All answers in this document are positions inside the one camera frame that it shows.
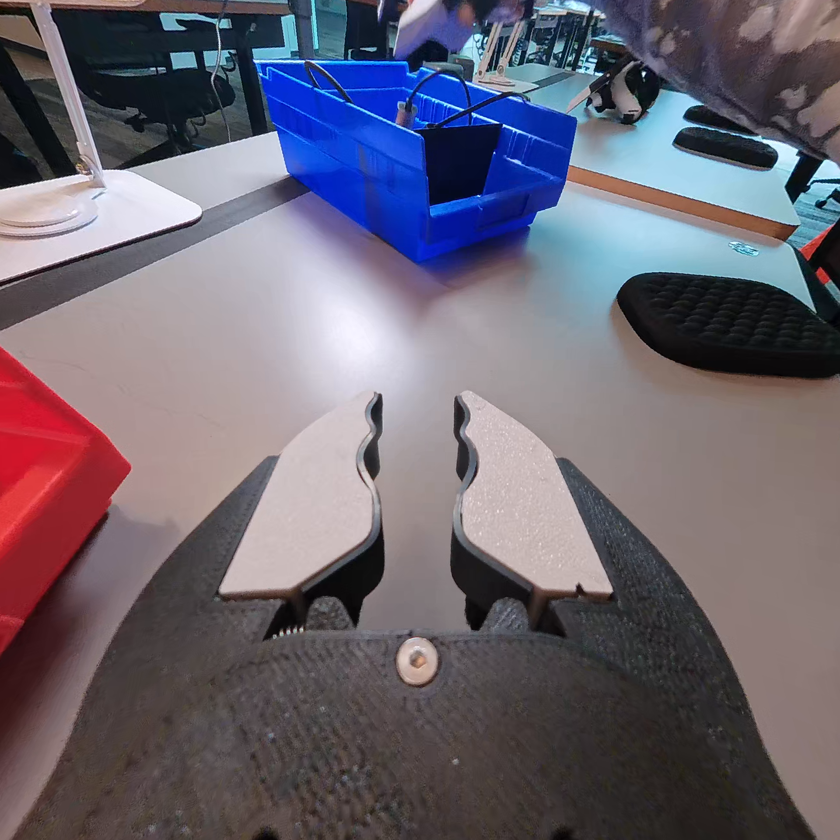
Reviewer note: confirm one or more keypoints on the red plastic bin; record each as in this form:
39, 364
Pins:
39, 499

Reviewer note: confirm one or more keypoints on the blue plastic bin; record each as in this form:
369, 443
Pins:
341, 164

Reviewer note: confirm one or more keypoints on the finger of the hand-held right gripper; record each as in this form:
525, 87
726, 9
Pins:
433, 23

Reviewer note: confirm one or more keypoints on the orange and black office chair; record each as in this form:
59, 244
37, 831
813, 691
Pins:
823, 262

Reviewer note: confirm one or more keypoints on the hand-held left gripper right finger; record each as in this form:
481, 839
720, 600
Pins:
525, 512

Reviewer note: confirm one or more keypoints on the person's right forearm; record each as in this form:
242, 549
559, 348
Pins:
754, 65

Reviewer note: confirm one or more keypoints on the dark office desk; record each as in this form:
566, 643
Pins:
253, 65

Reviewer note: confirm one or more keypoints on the black bin divider plate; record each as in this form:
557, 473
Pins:
459, 164

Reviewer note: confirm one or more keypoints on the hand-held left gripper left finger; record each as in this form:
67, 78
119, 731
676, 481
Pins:
308, 512

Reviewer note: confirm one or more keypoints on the black wrist rest pad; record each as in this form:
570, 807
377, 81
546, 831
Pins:
715, 119
722, 148
722, 321

